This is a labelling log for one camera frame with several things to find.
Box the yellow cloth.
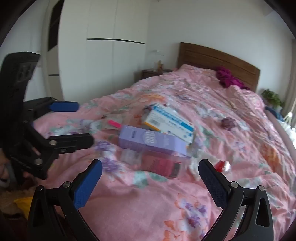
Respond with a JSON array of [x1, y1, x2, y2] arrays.
[[14, 197, 35, 214]]

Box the person's left hand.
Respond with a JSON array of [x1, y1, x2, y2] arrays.
[[0, 151, 11, 180]]

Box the white wardrobe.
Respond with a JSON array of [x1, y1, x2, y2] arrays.
[[43, 0, 151, 102]]

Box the green potted plant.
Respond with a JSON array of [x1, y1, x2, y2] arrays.
[[261, 88, 285, 109]]

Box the dark wooden nightstand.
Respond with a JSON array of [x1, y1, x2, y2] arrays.
[[141, 68, 174, 81]]

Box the red and white wrapper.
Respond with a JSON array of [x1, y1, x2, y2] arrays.
[[214, 159, 232, 173]]

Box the blue cloth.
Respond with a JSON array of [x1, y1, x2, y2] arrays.
[[265, 107, 284, 121]]

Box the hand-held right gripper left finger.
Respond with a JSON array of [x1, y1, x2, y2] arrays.
[[27, 159, 103, 241]]

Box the white cardboard box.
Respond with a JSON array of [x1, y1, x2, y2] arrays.
[[144, 104, 195, 145]]

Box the pink floral blanket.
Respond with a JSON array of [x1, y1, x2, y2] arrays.
[[32, 64, 296, 241]]

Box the white bracelet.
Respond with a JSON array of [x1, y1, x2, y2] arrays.
[[0, 167, 13, 189]]

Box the clear plastic box red contents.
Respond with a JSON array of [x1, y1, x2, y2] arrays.
[[120, 148, 191, 179]]

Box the wooden headboard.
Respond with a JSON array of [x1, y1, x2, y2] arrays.
[[177, 42, 260, 93]]

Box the pink strip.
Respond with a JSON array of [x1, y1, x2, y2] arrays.
[[107, 119, 126, 130]]

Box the magenta cloth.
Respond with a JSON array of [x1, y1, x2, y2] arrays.
[[216, 66, 250, 90]]

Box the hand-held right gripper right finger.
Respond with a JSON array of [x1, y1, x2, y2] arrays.
[[198, 159, 274, 241]]

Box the beige curtain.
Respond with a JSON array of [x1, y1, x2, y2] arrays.
[[281, 58, 296, 116]]

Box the purple cardboard box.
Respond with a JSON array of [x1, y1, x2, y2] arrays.
[[119, 125, 188, 156]]

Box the mauve bed sheet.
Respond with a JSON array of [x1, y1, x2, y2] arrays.
[[265, 109, 296, 149]]

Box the purple crumpled ball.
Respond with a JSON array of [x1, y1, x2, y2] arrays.
[[221, 117, 237, 129]]

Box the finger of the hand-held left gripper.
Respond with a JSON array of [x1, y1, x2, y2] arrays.
[[23, 120, 94, 180], [23, 97, 79, 116]]

